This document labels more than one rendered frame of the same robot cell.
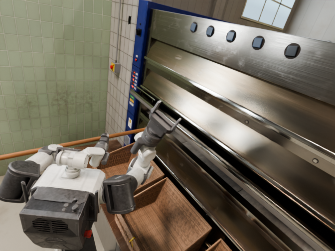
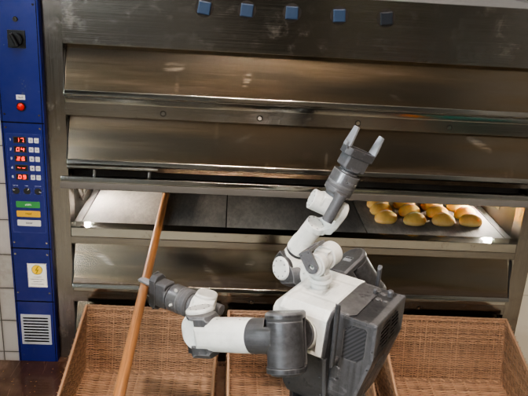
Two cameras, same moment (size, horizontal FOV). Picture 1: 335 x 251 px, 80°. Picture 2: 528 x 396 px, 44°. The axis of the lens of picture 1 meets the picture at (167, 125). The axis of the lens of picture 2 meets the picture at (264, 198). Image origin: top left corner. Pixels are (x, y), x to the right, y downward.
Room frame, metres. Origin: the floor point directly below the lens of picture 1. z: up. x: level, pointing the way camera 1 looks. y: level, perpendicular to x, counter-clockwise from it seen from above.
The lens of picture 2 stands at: (-0.23, 1.72, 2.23)
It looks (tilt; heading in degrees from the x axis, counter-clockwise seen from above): 20 degrees down; 308
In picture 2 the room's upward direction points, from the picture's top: 4 degrees clockwise
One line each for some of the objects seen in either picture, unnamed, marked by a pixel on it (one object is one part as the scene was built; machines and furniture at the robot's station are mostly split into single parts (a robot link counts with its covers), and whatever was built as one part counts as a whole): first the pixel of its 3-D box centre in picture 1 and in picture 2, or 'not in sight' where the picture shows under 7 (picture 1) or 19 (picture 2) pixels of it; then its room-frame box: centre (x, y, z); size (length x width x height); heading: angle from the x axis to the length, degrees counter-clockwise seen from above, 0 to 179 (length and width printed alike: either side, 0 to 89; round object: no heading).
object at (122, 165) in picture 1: (125, 173); (144, 368); (1.42, 0.29, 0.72); 0.56 x 0.49 x 0.28; 40
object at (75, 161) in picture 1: (74, 162); (323, 262); (0.63, 0.35, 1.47); 0.10 x 0.07 x 0.09; 97
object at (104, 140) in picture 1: (102, 144); (168, 295); (1.14, 0.42, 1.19); 0.12 x 0.10 x 0.13; 7
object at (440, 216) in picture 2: not in sight; (413, 196); (1.02, -1.01, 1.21); 0.61 x 0.48 x 0.06; 131
